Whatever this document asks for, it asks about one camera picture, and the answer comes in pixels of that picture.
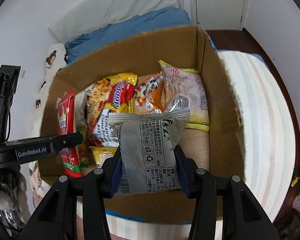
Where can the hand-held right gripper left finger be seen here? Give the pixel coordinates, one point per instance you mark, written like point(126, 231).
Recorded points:
point(115, 177)

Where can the orange panda snack packet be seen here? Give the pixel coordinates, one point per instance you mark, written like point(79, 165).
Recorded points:
point(147, 95)

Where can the blue pillow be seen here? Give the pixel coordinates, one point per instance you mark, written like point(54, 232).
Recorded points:
point(140, 27)

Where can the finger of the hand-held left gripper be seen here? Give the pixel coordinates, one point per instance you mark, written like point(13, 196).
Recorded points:
point(67, 140)

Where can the white snack packet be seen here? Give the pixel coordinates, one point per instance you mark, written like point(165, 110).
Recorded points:
point(80, 105)

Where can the white pillow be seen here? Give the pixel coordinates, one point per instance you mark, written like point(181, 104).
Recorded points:
point(115, 7)

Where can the thin yellow snack packet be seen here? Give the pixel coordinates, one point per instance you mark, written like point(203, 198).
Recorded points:
point(102, 155)

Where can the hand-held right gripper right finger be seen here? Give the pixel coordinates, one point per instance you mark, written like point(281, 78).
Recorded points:
point(183, 175)

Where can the bear print pillow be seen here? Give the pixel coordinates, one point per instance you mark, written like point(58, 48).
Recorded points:
point(52, 62)

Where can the grey snack packet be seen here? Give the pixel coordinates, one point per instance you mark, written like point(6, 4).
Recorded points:
point(150, 150)

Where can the white door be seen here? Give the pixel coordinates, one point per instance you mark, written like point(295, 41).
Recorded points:
point(220, 2)

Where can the person's left hand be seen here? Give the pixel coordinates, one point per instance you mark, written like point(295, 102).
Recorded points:
point(5, 196)

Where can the large yellow noodle packet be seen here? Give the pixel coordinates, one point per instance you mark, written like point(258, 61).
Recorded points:
point(102, 110)

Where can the clear snack packet red print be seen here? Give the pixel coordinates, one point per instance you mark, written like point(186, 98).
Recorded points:
point(185, 92)

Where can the yellow plug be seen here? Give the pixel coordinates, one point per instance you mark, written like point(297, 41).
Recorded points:
point(294, 182)

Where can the cat print striped blanket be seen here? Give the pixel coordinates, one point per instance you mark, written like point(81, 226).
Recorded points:
point(260, 130)

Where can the green snack packet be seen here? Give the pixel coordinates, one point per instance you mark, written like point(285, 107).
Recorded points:
point(83, 156)

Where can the red long snack packet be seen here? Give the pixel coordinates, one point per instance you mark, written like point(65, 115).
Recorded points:
point(66, 120)

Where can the blue printed cardboard box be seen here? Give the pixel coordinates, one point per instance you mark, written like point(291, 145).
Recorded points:
point(145, 52)

